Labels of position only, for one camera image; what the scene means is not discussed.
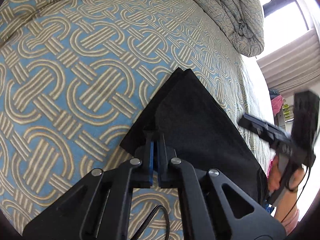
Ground folded patterned comforter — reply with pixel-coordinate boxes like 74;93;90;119
193;0;265;57

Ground person's right hand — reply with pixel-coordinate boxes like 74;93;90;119
267;154;306;217

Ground black pants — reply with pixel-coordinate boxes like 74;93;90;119
120;68;267;205

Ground blue beige patterned bedspread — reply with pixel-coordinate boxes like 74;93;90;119
1;0;273;234

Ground beige window curtain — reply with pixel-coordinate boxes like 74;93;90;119
257;29;319;97

